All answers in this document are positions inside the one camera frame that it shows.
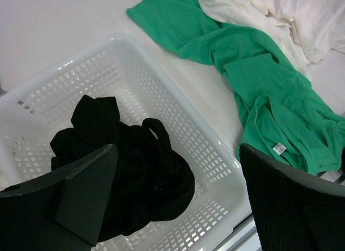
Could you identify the black tank top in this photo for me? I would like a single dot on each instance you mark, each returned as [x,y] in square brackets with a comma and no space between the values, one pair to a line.
[151,183]

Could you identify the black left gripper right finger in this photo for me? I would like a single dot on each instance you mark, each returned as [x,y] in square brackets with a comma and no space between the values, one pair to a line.
[293,210]

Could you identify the white plastic laundry basket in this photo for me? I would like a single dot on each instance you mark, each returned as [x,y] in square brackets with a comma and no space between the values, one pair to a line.
[147,99]

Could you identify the green tank top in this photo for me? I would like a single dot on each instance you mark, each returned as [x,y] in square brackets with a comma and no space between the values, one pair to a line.
[282,116]

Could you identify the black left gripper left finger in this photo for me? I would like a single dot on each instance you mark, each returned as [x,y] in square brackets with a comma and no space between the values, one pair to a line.
[60,210]

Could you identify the white tank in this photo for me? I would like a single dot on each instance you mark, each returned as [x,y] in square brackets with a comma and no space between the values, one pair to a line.
[305,30]

